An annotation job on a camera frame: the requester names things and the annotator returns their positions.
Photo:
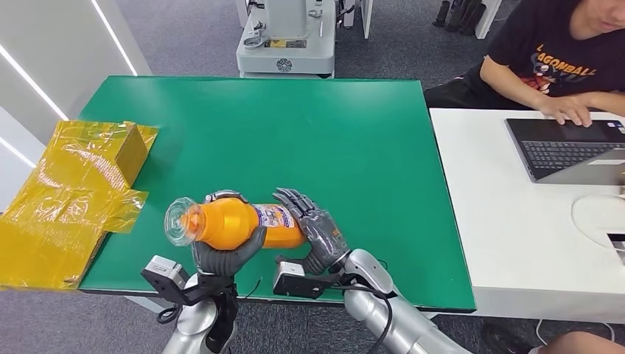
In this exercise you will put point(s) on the person's bare leg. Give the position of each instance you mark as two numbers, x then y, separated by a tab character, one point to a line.
581	344

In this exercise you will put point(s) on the person's left forearm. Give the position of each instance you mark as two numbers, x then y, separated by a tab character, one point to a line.
605	101

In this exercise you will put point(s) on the white table frame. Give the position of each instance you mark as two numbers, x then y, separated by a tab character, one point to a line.
146	303

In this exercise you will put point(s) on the white robot base machine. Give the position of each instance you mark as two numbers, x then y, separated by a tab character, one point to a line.
288	49

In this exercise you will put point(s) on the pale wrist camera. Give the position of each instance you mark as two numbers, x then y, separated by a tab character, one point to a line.
163	271
293	282

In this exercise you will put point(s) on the white wall light strip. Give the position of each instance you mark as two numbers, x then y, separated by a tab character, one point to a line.
34	83
17	152
114	39

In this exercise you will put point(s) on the person's right forearm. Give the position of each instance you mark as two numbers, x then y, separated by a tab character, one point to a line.
510	83

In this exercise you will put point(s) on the person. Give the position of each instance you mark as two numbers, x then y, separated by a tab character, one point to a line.
556	53

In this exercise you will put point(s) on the person's right hand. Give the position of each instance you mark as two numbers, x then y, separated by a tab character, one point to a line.
566	110

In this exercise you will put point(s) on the orange plastic bottle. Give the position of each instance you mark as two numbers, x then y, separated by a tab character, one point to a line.
229	222

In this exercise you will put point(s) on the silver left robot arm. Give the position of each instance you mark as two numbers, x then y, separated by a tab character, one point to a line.
193	322

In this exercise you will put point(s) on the yellow film wrapped cardboard box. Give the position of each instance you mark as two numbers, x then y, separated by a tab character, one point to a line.
68	210

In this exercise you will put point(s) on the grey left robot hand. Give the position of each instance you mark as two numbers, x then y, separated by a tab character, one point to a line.
222	259

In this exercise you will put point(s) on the small black floor object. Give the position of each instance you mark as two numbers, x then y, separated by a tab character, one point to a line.
441	14

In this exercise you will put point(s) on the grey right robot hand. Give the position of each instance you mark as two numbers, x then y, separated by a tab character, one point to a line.
322	239

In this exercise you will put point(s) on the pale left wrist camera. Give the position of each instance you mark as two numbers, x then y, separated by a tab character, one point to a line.
163	271

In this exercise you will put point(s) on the white furniture leg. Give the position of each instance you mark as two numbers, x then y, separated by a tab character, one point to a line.
366	18

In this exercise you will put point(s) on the large black floor object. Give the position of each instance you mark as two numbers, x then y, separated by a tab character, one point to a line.
466	17

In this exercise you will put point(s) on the white furniture panel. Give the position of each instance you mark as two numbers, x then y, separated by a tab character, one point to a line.
488	17

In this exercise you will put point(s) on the black and white card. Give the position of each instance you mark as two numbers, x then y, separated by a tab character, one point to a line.
617	246

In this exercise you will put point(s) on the dark grey laptop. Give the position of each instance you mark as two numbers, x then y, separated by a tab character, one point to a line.
559	151

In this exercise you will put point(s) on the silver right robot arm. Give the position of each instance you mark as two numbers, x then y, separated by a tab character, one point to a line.
373	276

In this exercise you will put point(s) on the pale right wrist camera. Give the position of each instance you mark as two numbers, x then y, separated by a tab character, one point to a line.
293	282

